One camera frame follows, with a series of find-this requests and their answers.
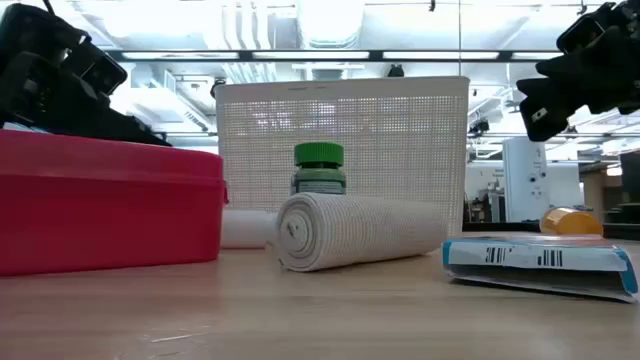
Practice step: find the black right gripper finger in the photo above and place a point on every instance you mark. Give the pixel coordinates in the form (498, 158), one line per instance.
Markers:
(550, 110)
(575, 60)

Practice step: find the beige elastic bandage roll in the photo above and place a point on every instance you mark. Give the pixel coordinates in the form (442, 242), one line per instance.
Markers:
(360, 230)

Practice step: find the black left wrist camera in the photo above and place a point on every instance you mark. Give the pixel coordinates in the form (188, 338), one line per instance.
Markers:
(97, 67)

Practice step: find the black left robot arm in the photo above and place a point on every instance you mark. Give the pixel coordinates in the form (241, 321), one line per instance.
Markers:
(30, 25)

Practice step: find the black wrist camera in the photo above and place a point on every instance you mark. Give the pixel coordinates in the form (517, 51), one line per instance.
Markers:
(97, 67)
(582, 30)

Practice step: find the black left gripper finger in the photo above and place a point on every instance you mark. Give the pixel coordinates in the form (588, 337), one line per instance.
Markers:
(135, 132)

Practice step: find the white background cabinet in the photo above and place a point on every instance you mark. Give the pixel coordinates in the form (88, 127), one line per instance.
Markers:
(525, 180)

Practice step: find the blue white barcode box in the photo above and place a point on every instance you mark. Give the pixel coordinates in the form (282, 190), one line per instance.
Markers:
(545, 260)

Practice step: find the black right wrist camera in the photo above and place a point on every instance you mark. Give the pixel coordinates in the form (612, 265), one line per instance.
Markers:
(582, 30)

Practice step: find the white perforated plastic basket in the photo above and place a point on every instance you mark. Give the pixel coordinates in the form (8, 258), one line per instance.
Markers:
(400, 150)

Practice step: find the black ceiling rail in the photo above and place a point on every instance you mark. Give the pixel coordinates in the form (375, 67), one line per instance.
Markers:
(245, 55)

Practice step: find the white gauze roll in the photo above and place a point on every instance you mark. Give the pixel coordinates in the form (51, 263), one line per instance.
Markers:
(247, 229)

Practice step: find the orange pill bottle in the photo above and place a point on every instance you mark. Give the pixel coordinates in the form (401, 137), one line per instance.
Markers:
(572, 222)

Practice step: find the red first aid case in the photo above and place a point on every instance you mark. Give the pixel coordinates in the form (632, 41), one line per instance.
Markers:
(110, 200)

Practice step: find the green capped medicine bottle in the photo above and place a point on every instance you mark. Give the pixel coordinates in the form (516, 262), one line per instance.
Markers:
(318, 167)

